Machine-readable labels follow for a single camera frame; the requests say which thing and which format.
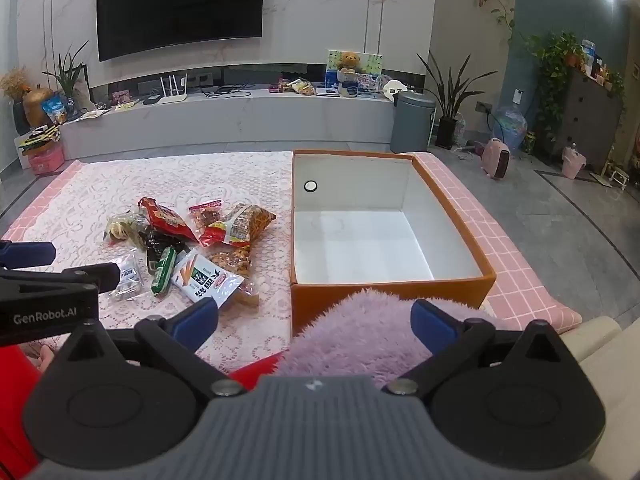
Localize pink storage box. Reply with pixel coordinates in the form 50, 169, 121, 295
27, 142, 66, 176

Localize black wall television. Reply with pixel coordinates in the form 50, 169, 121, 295
96, 0, 265, 63

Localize white packet with orange sticks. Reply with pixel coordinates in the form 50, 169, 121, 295
170, 251, 242, 304

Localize patterned peanut packet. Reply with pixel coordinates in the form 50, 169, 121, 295
200, 203, 277, 249

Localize clear packet with white label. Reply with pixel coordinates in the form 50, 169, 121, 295
106, 249, 144, 302

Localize golden vase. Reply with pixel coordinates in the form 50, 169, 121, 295
22, 87, 55, 129

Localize potted plant in black pot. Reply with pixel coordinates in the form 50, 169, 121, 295
417, 50, 494, 150

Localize brown teddy bear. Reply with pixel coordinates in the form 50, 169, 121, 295
337, 51, 364, 74

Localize grey dresser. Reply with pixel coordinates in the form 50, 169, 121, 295
555, 67, 627, 171

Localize dark snack packet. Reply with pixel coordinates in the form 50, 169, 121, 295
144, 230, 172, 275

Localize narrow green snack packet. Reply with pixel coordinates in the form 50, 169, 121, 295
150, 246, 179, 297

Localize pile of snacks on console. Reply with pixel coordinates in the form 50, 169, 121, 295
279, 77, 316, 95

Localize orange cardboard box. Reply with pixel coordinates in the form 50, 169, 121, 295
290, 149, 497, 336

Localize large red snack packet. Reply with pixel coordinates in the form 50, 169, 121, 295
138, 197, 199, 247

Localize dried flowers in dark vase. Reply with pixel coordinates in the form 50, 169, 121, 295
0, 66, 32, 136

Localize blue snack bag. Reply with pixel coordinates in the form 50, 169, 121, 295
41, 93, 69, 125

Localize clear packet of brown nuts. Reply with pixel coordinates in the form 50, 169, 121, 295
209, 246, 252, 278

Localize green raisin packet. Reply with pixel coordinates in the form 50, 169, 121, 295
103, 212, 147, 245

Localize green picture board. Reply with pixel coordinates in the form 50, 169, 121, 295
326, 49, 384, 84

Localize long-leaved plant on console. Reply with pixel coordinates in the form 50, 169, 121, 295
42, 40, 91, 113

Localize white lace tablecloth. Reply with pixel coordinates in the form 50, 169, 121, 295
2, 157, 296, 376

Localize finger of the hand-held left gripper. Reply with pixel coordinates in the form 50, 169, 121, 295
0, 262, 122, 302
0, 241, 57, 268

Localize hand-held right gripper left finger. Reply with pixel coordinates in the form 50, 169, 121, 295
52, 299, 246, 398

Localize blue water jug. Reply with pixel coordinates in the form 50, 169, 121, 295
492, 105, 529, 154

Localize pile of yellow black packets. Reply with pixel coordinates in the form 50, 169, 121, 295
17, 125, 62, 154

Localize beige sofa cushion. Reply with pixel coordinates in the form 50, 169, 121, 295
565, 316, 640, 480

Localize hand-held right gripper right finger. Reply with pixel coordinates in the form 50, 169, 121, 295
382, 300, 581, 397

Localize purple fluffy garment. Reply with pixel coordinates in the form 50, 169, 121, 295
274, 287, 507, 392

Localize black cables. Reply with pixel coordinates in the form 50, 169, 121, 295
202, 83, 251, 97

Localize white jar with blue label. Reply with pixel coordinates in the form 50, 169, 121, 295
337, 72, 361, 99

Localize red garment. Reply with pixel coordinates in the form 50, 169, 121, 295
0, 344, 287, 480

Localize pink space heater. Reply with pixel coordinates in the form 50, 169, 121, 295
481, 138, 511, 181

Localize trailing pothos plant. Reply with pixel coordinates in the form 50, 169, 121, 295
524, 31, 587, 142

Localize white router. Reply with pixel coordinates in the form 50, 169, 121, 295
157, 74, 190, 106

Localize small pink bin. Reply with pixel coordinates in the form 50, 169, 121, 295
562, 144, 587, 180

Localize clear packet of red meat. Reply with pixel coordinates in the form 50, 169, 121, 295
188, 200, 226, 234

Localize grey trash can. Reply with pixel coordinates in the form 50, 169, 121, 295
390, 89, 437, 155

